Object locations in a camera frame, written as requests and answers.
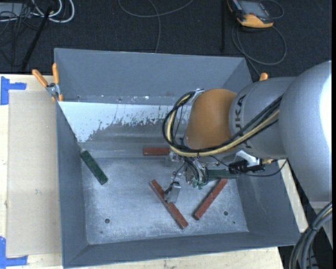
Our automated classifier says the black cylinder on white bracket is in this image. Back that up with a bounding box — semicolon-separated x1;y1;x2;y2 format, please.
228;150;267;177

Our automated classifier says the dark green flat block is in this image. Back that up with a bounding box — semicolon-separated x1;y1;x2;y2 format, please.
80;150;109;185

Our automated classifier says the pale wood flat board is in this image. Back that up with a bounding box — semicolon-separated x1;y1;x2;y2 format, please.
6;90;63;259

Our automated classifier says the red-brown flat block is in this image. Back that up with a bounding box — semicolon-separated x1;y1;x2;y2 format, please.
142;147;171;156
193;178;229;221
148;179;189;230

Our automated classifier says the grey metal bin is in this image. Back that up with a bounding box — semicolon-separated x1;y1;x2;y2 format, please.
53;48;302;268

